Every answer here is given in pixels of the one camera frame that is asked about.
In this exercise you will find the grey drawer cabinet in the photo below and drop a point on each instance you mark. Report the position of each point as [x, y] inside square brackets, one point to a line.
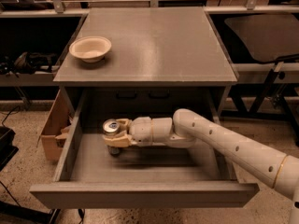
[161, 59]

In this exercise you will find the white paper bowl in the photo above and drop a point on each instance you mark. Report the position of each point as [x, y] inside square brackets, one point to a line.
[90, 49]

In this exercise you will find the silver redbull can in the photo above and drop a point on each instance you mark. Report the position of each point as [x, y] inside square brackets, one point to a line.
[112, 127]

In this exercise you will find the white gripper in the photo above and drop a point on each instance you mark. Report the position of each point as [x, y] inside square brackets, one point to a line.
[140, 131]

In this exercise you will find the open grey top drawer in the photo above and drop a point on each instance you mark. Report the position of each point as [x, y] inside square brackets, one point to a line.
[87, 176]

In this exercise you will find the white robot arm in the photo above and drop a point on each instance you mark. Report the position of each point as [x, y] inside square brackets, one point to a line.
[277, 170]

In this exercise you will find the black floor equipment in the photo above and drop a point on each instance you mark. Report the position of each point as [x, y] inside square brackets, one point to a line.
[7, 150]

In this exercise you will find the cardboard box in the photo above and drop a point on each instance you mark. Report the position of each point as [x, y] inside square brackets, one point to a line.
[55, 130]

